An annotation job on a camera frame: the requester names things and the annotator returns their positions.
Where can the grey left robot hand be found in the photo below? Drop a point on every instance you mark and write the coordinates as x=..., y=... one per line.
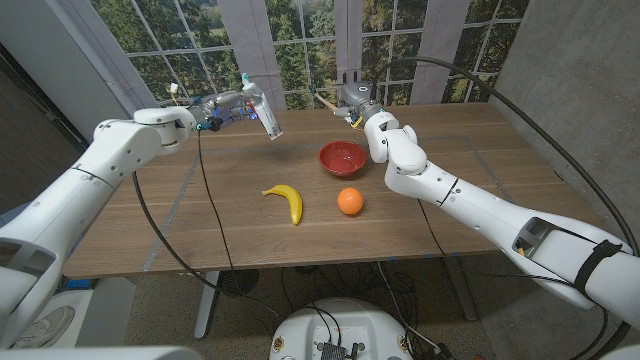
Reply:
x=225, y=102

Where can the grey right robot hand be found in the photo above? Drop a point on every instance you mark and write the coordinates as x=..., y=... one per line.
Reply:
x=357, y=97

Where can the wooden toothbrush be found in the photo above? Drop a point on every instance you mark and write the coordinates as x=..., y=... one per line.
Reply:
x=325, y=101

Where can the red white toothpaste tube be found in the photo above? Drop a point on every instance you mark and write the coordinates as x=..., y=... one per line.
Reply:
x=265, y=112

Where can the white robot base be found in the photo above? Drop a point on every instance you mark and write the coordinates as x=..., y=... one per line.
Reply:
x=345, y=325

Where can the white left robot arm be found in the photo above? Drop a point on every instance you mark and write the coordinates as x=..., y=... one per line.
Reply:
x=85, y=200

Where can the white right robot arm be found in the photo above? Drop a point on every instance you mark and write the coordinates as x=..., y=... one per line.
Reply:
x=500, y=215

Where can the red bowl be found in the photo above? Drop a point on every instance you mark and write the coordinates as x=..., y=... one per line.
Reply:
x=342, y=157

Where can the toy orange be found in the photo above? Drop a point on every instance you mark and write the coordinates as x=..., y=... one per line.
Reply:
x=350, y=201

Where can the yellow toy banana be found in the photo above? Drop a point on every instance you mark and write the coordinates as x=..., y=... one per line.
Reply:
x=292, y=200

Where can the printed window backdrop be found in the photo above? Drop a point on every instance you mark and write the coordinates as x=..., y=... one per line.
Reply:
x=310, y=50

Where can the black round fan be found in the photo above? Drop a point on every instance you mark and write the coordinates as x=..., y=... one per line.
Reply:
x=239, y=281

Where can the white table leg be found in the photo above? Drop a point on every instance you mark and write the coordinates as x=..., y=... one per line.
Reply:
x=460, y=290
x=205, y=310

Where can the white sneaker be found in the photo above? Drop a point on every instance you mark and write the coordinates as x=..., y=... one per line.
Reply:
x=47, y=325

